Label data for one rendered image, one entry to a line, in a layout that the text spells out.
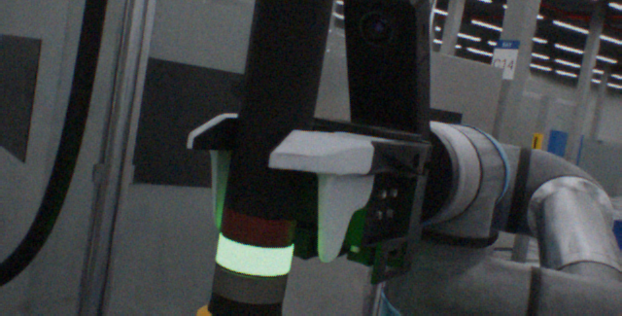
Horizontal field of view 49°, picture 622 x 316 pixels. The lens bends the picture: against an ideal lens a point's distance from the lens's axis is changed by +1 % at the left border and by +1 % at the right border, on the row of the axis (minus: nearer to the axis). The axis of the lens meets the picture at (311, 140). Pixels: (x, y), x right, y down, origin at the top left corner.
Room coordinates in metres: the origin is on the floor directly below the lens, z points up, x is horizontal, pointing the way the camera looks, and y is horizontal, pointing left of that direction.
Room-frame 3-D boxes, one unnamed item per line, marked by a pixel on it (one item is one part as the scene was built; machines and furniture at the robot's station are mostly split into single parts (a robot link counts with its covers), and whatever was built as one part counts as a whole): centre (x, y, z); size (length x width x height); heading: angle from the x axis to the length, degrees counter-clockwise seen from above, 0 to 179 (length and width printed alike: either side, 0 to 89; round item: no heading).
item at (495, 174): (0.56, -0.12, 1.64); 0.11 x 0.08 x 0.09; 151
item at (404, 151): (0.35, -0.04, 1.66); 0.09 x 0.05 x 0.02; 160
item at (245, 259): (0.31, 0.02, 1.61); 0.03 x 0.03 x 0.01
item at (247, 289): (0.31, 0.02, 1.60); 0.03 x 0.03 x 0.01
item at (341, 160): (0.31, -0.01, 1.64); 0.09 x 0.03 x 0.06; 160
